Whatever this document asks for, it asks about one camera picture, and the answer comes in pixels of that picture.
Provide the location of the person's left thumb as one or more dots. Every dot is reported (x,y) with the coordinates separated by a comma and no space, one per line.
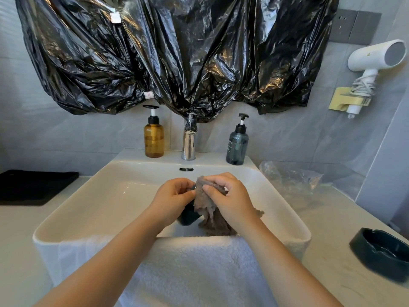
(188,195)

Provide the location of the grey wall socket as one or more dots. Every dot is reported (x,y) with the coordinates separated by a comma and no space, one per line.
(342,25)
(367,28)

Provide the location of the black plastic sheet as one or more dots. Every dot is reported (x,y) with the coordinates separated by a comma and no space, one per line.
(191,44)

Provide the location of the dark teal cup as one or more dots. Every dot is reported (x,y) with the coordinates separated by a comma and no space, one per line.
(189,215)

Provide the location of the grey cleaning cloth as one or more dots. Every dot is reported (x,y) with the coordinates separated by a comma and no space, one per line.
(207,215)

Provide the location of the black tray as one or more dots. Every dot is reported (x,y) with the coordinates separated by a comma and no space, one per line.
(35,187)

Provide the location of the white hair dryer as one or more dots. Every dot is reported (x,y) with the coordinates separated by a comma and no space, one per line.
(370,57)

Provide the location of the person's right hand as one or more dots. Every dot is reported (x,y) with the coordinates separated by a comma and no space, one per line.
(231,201)

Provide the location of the black ashtray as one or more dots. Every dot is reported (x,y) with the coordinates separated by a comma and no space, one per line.
(380,255)

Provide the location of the pale yellow dryer holder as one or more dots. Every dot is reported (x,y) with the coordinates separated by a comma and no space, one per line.
(338,100)

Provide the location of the white tape piece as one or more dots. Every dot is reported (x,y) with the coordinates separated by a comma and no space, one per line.
(115,17)
(149,95)

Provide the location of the person's right thumb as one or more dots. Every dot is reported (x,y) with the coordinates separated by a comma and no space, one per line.
(211,190)

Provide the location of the person's right forearm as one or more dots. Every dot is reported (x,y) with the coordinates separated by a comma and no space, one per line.
(287,268)

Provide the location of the blue-grey pump bottle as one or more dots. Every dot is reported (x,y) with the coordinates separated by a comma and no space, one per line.
(237,150)

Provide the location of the white ceramic sink basin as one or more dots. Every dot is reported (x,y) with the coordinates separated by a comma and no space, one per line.
(96,195)

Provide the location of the amber pump bottle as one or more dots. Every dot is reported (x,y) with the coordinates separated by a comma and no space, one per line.
(154,140)

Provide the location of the clear plastic bag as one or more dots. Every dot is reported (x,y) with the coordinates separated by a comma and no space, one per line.
(287,179)

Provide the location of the chrome faucet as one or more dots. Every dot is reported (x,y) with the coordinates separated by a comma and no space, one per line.
(189,143)

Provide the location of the white towel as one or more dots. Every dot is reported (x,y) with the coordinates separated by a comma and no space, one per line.
(191,268)

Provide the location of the person's left hand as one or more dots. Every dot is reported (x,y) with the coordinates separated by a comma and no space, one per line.
(171,201)

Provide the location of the person's left forearm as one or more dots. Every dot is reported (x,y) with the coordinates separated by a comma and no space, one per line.
(102,262)

